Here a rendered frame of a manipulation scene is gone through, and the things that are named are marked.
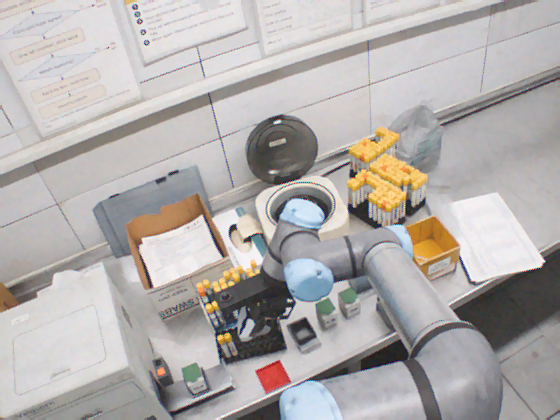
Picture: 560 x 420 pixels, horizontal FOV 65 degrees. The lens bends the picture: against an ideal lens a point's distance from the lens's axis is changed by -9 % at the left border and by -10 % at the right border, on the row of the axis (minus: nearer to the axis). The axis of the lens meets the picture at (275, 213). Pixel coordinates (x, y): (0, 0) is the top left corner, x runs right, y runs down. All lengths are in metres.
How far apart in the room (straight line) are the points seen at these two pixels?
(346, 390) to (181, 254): 1.01
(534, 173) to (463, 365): 1.30
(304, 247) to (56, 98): 0.76
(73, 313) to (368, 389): 0.76
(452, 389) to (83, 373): 0.72
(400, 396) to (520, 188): 1.27
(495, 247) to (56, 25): 1.28
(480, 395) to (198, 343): 0.93
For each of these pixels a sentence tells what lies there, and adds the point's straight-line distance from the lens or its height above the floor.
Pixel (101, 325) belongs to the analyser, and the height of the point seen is 1.17.
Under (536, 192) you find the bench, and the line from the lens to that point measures 1.67.
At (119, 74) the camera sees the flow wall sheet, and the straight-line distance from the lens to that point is 1.28.
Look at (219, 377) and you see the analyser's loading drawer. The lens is 1.19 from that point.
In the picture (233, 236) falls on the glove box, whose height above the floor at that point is 0.92.
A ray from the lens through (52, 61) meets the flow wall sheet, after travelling 1.25.
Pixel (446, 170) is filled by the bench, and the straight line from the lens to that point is 1.68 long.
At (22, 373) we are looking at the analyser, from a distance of 1.08.
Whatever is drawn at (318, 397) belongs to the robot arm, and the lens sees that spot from 0.47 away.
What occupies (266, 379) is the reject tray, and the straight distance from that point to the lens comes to 1.21.
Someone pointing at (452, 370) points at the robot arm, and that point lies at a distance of 0.48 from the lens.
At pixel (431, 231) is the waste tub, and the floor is 0.91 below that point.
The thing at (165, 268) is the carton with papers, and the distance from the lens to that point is 1.40.
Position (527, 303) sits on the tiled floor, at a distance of 2.48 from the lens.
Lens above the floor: 1.95
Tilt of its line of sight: 44 degrees down
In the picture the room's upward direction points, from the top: 11 degrees counter-clockwise
